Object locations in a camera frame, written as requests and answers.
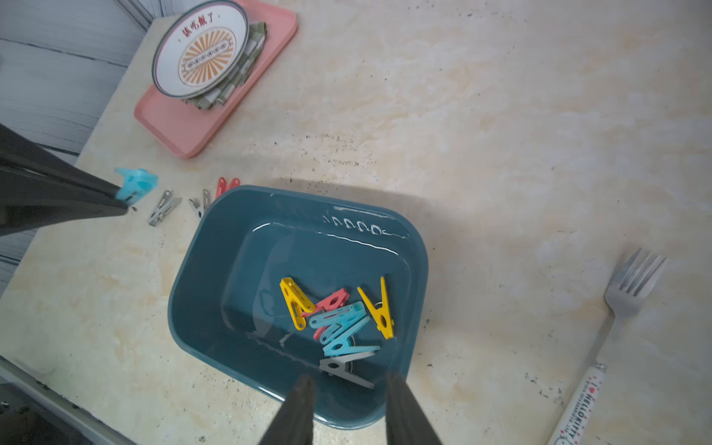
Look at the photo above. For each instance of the teal plastic storage box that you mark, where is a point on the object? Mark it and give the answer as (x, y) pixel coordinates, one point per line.
(278, 284)

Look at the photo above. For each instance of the green checked folded cloth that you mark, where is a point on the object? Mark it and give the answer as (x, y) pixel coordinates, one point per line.
(238, 75)

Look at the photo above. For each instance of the fork with white handle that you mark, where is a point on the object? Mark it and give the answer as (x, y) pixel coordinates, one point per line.
(625, 294)

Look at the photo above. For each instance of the teal clothespin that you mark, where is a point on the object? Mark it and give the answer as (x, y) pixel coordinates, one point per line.
(136, 184)
(343, 344)
(334, 323)

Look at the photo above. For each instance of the yellow clothespin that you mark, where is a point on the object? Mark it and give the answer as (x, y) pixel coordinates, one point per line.
(297, 302)
(380, 312)

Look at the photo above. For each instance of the red clothespin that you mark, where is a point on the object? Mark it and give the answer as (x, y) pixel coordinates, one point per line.
(223, 185)
(335, 301)

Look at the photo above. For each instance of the grey clothespin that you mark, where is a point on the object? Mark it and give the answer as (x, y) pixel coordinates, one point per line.
(200, 205)
(165, 206)
(340, 366)

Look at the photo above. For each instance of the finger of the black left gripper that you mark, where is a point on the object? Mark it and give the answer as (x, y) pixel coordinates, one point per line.
(30, 200)
(22, 154)

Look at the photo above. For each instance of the white plate orange sunburst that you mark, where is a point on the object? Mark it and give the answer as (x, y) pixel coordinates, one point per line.
(200, 49)

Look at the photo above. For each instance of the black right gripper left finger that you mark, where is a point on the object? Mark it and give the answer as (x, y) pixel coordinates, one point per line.
(293, 423)

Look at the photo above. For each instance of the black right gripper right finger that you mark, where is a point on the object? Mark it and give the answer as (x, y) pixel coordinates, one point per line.
(406, 423)

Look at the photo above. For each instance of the pink plastic tray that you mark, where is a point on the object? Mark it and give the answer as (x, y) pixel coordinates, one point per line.
(184, 129)

